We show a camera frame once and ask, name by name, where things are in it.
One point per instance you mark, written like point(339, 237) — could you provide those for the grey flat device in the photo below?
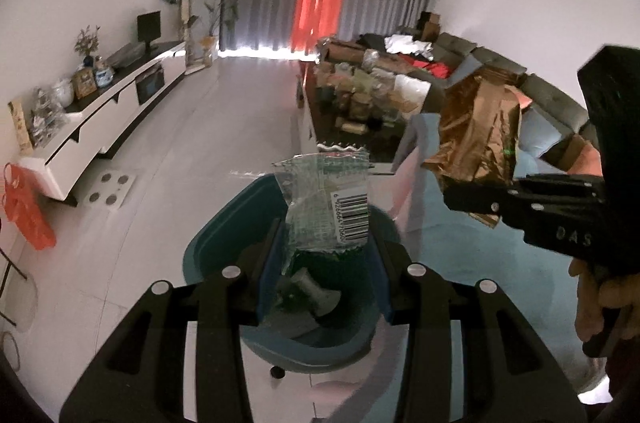
point(125, 55)

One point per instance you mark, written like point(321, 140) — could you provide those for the glass ornaments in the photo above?
point(47, 118)

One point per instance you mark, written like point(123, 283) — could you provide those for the person's right hand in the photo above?
point(587, 303)

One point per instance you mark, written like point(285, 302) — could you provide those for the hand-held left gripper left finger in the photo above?
point(270, 275)

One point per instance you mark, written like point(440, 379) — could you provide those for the red cloth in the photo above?
point(430, 67)

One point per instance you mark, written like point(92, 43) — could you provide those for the white paper bag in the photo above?
point(412, 93)

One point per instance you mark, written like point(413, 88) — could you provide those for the orange cushion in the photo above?
point(524, 99)
point(592, 163)

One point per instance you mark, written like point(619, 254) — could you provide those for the green sofa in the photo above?
point(555, 95)

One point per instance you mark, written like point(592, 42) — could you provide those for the blue white porcelain jar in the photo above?
point(104, 73)

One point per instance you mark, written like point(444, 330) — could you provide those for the blue cushion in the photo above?
point(545, 133)
point(467, 68)

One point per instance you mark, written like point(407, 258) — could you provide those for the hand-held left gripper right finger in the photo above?
point(389, 288)

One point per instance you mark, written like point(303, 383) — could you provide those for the orange plastic bag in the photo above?
point(27, 208)

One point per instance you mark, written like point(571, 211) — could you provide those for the cluttered coffee table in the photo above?
point(350, 93)

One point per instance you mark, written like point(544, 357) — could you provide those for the clear plastic wrapper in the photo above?
point(310, 203)

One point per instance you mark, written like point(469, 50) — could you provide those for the black metal frame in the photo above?
point(12, 275)

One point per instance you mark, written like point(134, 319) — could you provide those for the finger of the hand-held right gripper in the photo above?
point(565, 187)
point(480, 200)

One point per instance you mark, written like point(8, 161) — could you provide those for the cardboard box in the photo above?
point(429, 25)

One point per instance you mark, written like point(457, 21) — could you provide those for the tall patterned board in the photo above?
point(20, 128)

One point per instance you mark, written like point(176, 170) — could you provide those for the black monitor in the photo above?
point(149, 27)

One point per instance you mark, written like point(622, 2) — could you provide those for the picture frame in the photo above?
point(84, 83)

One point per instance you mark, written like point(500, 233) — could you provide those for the white teapot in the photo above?
point(64, 92)

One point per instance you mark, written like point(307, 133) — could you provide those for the white foam net sleeve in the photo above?
point(317, 295)

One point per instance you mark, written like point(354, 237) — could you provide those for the white cloth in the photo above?
point(407, 44)

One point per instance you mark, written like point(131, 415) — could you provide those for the black garment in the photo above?
point(375, 40)

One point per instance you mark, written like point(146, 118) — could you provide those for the large brown gold snack wrapper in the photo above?
point(475, 128)

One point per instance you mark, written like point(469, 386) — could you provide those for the tall green houseplant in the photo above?
point(220, 13)

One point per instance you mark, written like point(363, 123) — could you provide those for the white TV cabinet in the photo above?
point(115, 103)

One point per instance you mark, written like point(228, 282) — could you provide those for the teal trash bin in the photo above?
point(210, 248)

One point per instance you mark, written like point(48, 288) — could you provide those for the white power strip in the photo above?
point(110, 189)

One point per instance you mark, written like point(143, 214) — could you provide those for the blue patterned table cloth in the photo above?
point(500, 263)

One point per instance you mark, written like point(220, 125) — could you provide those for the dried flower vase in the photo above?
point(87, 45)

